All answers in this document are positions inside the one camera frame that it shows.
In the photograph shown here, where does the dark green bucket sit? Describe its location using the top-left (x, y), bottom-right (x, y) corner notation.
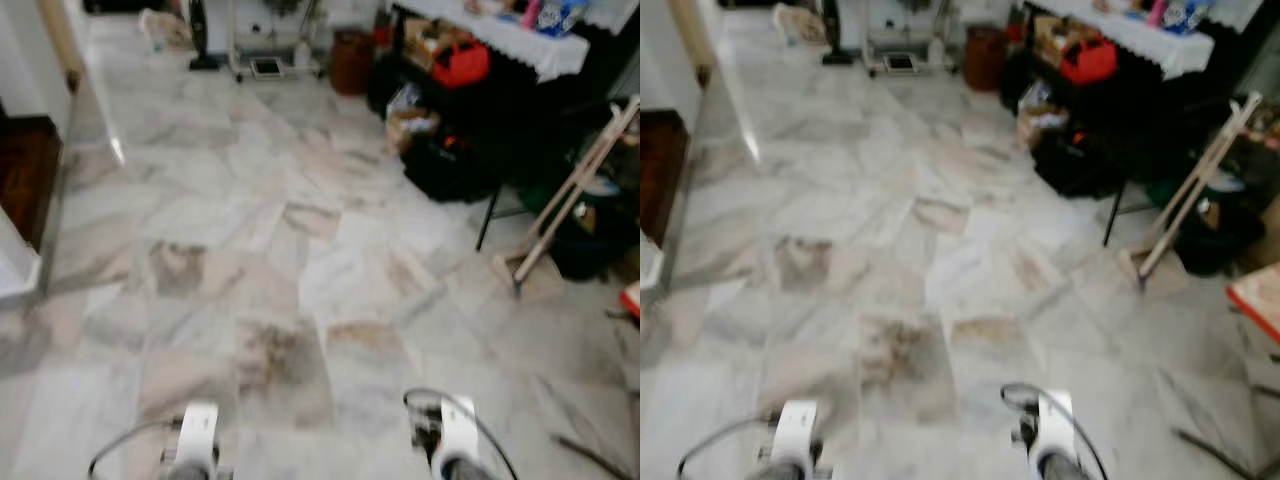
top-left (545, 178), bottom-right (629, 281)
top-left (1175, 172), bottom-right (1266, 277)

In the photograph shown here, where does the black fabric bag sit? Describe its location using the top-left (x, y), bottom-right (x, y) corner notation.
top-left (402, 135), bottom-right (496, 203)
top-left (1030, 130), bottom-right (1126, 198)

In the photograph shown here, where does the clear plastic bag with goods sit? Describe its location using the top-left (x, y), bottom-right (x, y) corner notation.
top-left (388, 85), bottom-right (441, 151)
top-left (1018, 80), bottom-right (1071, 146)

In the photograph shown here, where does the dark wooden door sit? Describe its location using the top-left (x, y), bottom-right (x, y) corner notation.
top-left (640, 108), bottom-right (691, 246)
top-left (0, 115), bottom-right (63, 251)

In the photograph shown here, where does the red plastic basket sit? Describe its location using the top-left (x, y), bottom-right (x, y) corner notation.
top-left (1060, 36), bottom-right (1118, 85)
top-left (432, 40), bottom-right (491, 89)

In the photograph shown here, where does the brown ceramic jar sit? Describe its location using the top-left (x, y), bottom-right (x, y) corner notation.
top-left (964, 27), bottom-right (1007, 93)
top-left (330, 30), bottom-right (375, 97)

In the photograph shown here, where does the white metal rack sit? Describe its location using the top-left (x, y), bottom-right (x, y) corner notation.
top-left (228, 0), bottom-right (326, 83)
top-left (862, 0), bottom-right (951, 78)

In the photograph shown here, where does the brown cardboard box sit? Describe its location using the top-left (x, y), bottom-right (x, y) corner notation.
top-left (1033, 15), bottom-right (1096, 66)
top-left (404, 18), bottom-right (471, 71)

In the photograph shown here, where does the white lace tablecloth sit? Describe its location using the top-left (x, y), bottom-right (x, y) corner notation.
top-left (395, 0), bottom-right (641, 83)
top-left (1025, 0), bottom-right (1263, 79)

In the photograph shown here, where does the black upright vacuum cleaner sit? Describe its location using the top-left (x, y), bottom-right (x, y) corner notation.
top-left (822, 0), bottom-right (856, 66)
top-left (188, 0), bottom-right (223, 71)

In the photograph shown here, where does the blue printed packet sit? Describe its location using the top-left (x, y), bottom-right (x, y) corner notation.
top-left (535, 0), bottom-right (589, 36)
top-left (1163, 0), bottom-right (1214, 34)

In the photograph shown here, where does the white patterned sack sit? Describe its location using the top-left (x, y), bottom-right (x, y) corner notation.
top-left (140, 10), bottom-right (193, 51)
top-left (775, 5), bottom-right (827, 47)

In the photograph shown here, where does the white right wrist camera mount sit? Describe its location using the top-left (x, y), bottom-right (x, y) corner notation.
top-left (438, 397), bottom-right (481, 463)
top-left (1035, 392), bottom-right (1079, 459)

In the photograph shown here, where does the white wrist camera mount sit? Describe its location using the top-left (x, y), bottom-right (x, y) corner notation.
top-left (778, 400), bottom-right (821, 469)
top-left (1035, 392), bottom-right (1079, 459)
top-left (178, 402), bottom-right (221, 471)
top-left (438, 397), bottom-right (481, 463)

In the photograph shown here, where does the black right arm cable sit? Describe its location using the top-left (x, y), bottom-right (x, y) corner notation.
top-left (1000, 383), bottom-right (1109, 480)
top-left (403, 388), bottom-right (519, 480)

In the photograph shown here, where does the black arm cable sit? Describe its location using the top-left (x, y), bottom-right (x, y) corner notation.
top-left (1000, 383), bottom-right (1109, 480)
top-left (88, 418), bottom-right (183, 480)
top-left (678, 415), bottom-right (781, 480)
top-left (403, 388), bottom-right (519, 480)

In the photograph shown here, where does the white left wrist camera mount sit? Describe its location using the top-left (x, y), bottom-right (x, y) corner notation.
top-left (178, 402), bottom-right (221, 471)
top-left (778, 400), bottom-right (821, 469)

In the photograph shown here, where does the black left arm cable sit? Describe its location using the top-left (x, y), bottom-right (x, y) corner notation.
top-left (88, 418), bottom-right (183, 480)
top-left (678, 415), bottom-right (781, 480)

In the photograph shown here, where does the folded wooden frame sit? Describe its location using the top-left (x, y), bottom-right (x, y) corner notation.
top-left (513, 95), bottom-right (641, 293)
top-left (1135, 92), bottom-right (1263, 291)

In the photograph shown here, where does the beige wooden door frame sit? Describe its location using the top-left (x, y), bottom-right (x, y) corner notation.
top-left (40, 0), bottom-right (86, 93)
top-left (668, 0), bottom-right (713, 87)

